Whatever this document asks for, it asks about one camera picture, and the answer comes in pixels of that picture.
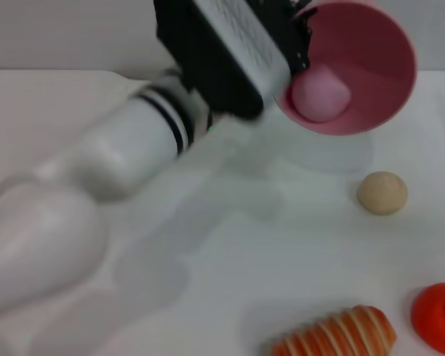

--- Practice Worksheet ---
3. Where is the orange white striped toy bread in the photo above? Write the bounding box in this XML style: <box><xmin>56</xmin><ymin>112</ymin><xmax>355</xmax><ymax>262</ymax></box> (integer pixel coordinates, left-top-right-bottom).
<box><xmin>271</xmin><ymin>304</ymin><xmax>398</xmax><ymax>356</ymax></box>

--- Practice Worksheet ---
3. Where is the pink bowl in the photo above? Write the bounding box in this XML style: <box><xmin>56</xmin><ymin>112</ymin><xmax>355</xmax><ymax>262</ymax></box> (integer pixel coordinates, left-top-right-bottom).
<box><xmin>272</xmin><ymin>1</ymin><xmax>418</xmax><ymax>136</ymax></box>

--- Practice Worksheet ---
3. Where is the beige toy bun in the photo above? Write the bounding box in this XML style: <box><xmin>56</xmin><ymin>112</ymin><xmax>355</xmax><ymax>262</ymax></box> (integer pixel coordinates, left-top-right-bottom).
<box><xmin>357</xmin><ymin>171</ymin><xmax>409</xmax><ymax>216</ymax></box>

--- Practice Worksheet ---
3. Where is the red orange toy food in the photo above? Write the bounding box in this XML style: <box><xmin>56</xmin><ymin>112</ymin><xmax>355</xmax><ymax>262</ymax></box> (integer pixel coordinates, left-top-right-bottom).
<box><xmin>410</xmin><ymin>283</ymin><xmax>445</xmax><ymax>355</ymax></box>

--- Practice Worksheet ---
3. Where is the pink toy peach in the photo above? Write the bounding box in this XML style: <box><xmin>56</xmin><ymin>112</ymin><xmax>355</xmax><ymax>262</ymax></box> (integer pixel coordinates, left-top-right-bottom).
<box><xmin>291</xmin><ymin>65</ymin><xmax>352</xmax><ymax>123</ymax></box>

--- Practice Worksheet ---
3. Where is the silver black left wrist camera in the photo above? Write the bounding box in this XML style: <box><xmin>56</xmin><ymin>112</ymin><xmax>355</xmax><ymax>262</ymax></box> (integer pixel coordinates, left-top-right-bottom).
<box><xmin>153</xmin><ymin>0</ymin><xmax>294</xmax><ymax>122</ymax></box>

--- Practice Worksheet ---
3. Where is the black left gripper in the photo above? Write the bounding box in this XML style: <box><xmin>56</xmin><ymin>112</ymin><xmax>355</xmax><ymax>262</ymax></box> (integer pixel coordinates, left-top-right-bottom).
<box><xmin>244</xmin><ymin>0</ymin><xmax>318</xmax><ymax>74</ymax></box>

